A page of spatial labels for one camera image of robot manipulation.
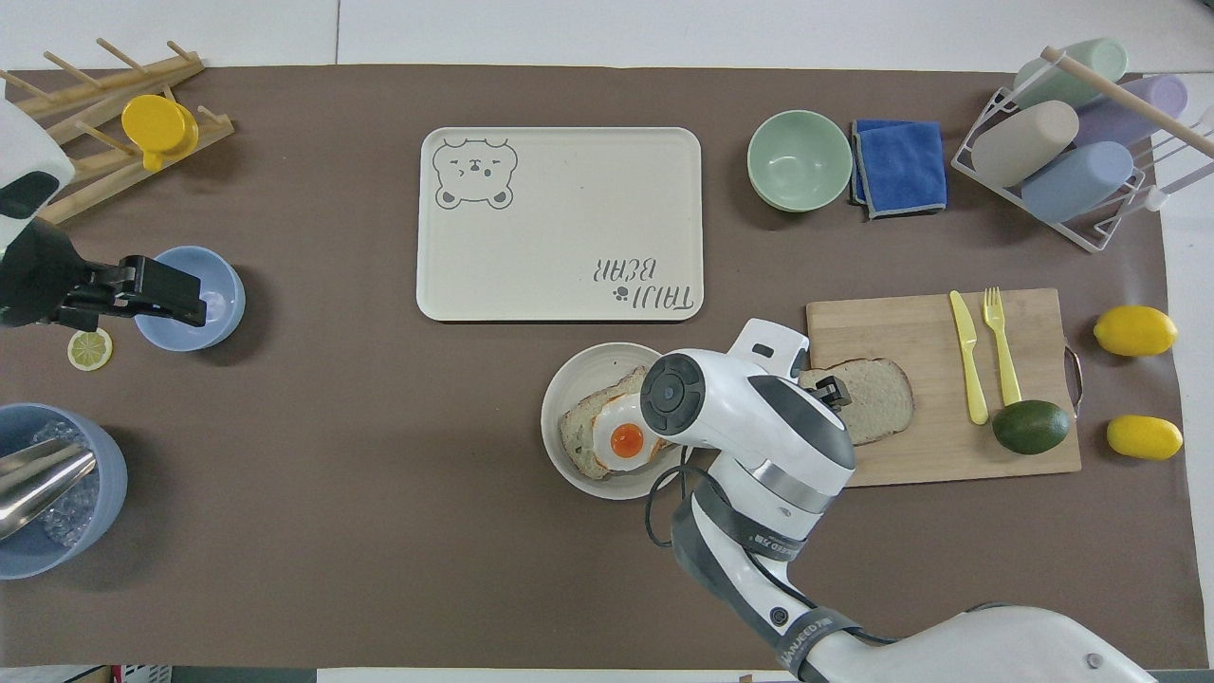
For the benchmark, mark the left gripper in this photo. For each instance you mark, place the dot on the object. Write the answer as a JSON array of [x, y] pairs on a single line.
[[33, 275]]

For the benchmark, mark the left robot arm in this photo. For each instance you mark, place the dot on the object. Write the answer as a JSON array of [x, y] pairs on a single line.
[[28, 133]]

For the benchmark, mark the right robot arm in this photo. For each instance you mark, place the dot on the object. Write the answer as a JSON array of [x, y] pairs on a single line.
[[759, 427]]

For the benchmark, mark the cream plate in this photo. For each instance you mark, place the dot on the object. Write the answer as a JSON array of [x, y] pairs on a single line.
[[579, 370]]

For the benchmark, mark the bread slice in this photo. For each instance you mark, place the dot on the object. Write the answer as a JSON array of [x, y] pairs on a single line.
[[877, 403]]

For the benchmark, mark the lemon slice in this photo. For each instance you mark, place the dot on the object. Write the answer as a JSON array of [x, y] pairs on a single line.
[[89, 350]]

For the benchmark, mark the wooden cutting board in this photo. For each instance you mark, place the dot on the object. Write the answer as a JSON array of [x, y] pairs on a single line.
[[910, 327]]

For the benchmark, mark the yellow plastic knife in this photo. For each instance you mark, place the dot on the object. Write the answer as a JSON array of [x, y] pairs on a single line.
[[967, 356]]

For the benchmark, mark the yellow plastic fork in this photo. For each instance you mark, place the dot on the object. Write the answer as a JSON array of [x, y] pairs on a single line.
[[1001, 351]]

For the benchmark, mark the wooden dish rack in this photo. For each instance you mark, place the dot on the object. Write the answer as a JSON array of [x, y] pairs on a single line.
[[95, 114]]

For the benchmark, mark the light blue bowl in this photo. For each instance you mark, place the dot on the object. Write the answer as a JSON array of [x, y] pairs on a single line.
[[223, 304]]

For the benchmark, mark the yellow plastic cup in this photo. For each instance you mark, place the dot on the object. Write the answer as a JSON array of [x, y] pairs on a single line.
[[156, 123]]

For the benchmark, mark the avocado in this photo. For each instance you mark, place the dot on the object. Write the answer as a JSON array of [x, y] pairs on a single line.
[[1032, 427]]

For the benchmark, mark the metal scoop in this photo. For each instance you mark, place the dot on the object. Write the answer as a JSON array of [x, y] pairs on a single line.
[[38, 479]]

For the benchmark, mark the blue ice bucket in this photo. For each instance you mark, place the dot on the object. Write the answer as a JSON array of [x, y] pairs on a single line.
[[104, 493]]

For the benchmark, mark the green bowl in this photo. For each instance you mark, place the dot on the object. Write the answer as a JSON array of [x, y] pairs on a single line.
[[799, 161]]

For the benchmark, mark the blue cloth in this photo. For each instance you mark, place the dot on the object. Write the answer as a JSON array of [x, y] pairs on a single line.
[[901, 166]]

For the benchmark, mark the fried egg on toast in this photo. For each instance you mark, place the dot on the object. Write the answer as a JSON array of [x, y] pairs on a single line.
[[579, 436]]

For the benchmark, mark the beige tumbler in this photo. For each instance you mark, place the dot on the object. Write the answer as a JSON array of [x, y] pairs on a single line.
[[1024, 142]]

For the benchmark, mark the cream tray with bear print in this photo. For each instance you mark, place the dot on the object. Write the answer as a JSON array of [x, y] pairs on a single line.
[[560, 223]]

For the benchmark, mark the blue tumbler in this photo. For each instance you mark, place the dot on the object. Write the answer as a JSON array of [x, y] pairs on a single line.
[[1076, 182]]

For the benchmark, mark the green tumbler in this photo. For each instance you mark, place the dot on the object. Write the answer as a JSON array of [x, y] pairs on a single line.
[[1067, 81]]

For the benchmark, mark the wooden rod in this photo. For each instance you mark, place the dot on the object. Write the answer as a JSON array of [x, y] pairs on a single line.
[[1129, 100]]

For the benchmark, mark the purple tumbler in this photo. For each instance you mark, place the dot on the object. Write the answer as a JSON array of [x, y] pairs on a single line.
[[1138, 109]]

